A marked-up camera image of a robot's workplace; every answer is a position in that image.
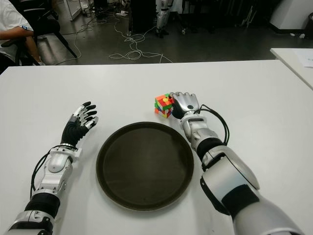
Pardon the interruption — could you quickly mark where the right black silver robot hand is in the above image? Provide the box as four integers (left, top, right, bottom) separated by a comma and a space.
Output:
169, 92, 201, 120

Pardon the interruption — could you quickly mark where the grey folding metal frame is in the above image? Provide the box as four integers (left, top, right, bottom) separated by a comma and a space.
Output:
241, 4, 257, 28

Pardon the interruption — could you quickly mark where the multicoloured Rubik's cube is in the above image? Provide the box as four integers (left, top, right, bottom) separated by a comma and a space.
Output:
154, 93, 175, 119

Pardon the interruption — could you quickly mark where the black office chair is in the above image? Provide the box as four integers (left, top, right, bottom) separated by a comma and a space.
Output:
1, 0, 78, 66

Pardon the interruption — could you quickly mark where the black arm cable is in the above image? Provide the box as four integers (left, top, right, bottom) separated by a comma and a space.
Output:
29, 145, 74, 196
195, 104, 230, 145

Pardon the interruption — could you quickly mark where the black cabinet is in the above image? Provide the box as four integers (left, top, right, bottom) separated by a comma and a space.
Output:
131, 0, 157, 34

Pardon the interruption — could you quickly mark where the white cable on floor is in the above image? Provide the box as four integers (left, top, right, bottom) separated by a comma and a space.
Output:
109, 11, 175, 64

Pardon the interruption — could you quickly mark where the white low cabinet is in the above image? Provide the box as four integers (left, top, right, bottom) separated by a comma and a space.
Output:
69, 0, 85, 22

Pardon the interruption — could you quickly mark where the dark brown round plate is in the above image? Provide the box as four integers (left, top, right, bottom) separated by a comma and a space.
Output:
95, 121, 196, 211

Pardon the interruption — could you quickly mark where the white side table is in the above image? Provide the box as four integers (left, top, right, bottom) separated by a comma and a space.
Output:
269, 47, 313, 90

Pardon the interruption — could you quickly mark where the white paper sheet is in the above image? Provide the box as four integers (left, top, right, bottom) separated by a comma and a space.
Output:
294, 50, 313, 69

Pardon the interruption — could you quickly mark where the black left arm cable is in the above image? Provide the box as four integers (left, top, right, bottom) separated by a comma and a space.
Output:
29, 145, 74, 196

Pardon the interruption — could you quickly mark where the person in white shirt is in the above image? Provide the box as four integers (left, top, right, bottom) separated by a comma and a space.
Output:
0, 0, 46, 74

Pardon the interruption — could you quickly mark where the white column with black base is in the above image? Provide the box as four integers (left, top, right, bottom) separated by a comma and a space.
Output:
268, 0, 313, 34

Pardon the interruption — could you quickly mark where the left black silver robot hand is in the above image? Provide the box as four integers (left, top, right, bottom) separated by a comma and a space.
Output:
60, 101, 99, 147

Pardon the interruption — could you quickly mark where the white humanoid robot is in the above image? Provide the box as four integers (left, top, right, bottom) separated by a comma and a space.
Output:
155, 0, 175, 39

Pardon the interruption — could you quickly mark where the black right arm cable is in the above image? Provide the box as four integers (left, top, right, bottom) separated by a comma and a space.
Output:
195, 104, 230, 145

